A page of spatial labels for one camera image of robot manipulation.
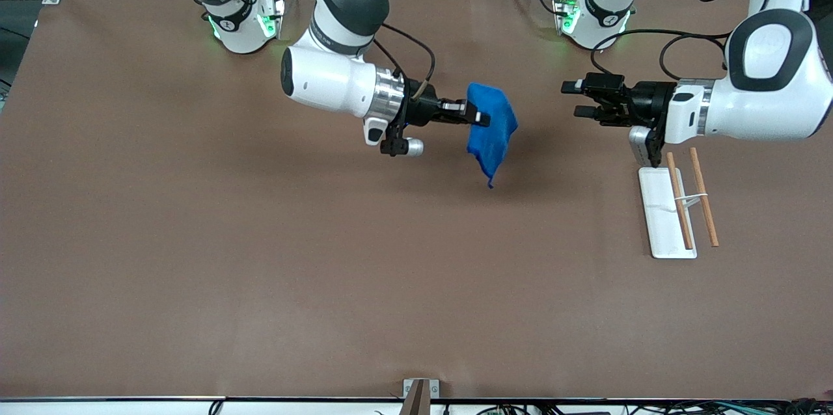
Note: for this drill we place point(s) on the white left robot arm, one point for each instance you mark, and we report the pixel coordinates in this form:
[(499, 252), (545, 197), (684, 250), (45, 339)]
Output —
[(761, 90)]

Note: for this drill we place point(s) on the blue towel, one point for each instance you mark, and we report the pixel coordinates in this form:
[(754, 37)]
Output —
[(494, 135)]

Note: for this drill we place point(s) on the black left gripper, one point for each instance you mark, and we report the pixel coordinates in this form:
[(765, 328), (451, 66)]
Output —
[(645, 101)]

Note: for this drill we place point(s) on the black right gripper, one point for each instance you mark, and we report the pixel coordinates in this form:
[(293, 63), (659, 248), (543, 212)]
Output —
[(421, 105)]

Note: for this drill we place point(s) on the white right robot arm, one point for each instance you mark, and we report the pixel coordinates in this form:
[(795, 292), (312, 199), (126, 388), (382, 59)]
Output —
[(325, 77)]

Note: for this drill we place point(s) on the white rack with wooden bars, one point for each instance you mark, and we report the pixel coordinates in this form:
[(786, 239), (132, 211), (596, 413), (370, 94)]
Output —
[(665, 220)]

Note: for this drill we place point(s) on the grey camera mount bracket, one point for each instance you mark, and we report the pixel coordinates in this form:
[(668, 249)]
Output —
[(420, 395)]

